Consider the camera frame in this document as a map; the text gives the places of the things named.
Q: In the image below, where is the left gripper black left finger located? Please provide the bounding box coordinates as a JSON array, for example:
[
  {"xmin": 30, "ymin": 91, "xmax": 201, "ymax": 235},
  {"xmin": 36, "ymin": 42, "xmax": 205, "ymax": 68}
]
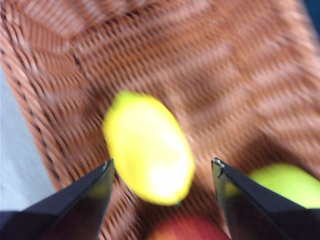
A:
[{"xmin": 0, "ymin": 158, "xmax": 115, "ymax": 240}]

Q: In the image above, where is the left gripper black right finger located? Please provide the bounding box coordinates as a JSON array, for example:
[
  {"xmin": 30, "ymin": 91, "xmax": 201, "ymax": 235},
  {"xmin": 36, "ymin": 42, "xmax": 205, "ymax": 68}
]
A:
[{"xmin": 211, "ymin": 157, "xmax": 320, "ymax": 240}]

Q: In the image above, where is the yellow lemon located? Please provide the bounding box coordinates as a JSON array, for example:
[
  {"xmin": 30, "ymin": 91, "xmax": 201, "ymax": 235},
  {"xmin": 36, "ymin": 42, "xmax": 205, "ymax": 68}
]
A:
[{"xmin": 102, "ymin": 90, "xmax": 196, "ymax": 206}]

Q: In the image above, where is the brown wicker basket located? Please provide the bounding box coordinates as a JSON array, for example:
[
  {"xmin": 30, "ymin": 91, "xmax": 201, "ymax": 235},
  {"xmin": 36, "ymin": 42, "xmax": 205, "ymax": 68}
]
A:
[{"xmin": 0, "ymin": 0, "xmax": 320, "ymax": 240}]

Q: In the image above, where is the green apple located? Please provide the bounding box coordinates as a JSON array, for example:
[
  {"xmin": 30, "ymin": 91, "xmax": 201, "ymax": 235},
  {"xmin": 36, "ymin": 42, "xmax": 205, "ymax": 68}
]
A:
[{"xmin": 224, "ymin": 162, "xmax": 320, "ymax": 210}]

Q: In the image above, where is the red apple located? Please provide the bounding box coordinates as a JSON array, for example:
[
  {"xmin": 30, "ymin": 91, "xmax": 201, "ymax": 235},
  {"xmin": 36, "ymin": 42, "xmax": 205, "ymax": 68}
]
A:
[{"xmin": 144, "ymin": 216, "xmax": 231, "ymax": 240}]

